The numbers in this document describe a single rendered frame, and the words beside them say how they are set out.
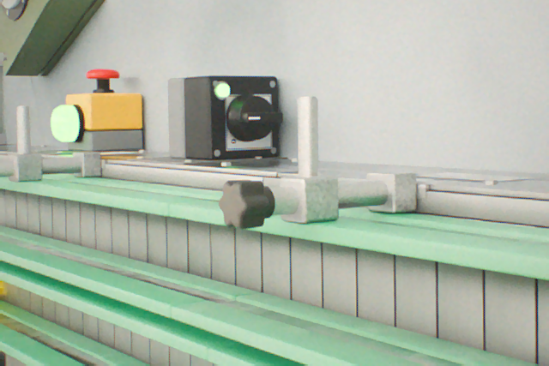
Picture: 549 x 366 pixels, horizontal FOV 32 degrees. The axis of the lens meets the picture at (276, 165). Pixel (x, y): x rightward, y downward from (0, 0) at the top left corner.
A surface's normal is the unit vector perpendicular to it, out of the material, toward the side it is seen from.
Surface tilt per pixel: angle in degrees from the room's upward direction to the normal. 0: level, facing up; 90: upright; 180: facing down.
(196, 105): 0
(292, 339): 90
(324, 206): 90
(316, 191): 90
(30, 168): 90
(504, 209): 0
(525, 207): 0
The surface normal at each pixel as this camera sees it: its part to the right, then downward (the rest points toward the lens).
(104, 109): 0.57, 0.04
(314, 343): -0.02, -1.00
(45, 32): 0.25, 0.93
